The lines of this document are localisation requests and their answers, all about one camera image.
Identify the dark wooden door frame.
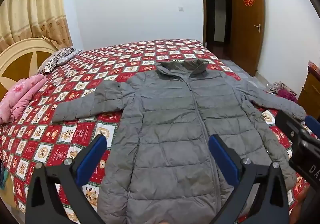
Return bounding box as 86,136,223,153
200,0,238,59

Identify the beige patterned cloth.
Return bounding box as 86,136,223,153
269,81,290,95

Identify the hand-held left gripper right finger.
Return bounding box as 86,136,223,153
209,135,290,224

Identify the red checkered bed sheet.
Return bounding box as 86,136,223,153
0,39,310,217

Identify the beige patterned curtain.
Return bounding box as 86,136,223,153
0,0,73,52

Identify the grey puffer jacket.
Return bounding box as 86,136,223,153
52,58,307,224

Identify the cream wooden headboard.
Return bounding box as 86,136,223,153
0,37,59,101

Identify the striped pillow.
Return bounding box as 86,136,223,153
37,47,77,74

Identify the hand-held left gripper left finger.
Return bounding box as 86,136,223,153
25,135,107,224

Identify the purple cloth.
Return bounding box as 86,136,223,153
277,88,298,103

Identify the grey dotted pillow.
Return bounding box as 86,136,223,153
56,49,83,66

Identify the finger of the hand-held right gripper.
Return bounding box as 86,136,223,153
275,110,310,145
305,115,320,140

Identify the pink floral quilt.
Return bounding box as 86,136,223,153
0,74,48,124

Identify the wooden cabinet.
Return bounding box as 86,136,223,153
297,64,320,120

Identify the dark teal cloth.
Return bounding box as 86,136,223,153
0,163,9,191

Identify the brown wooden door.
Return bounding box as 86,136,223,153
230,0,266,77

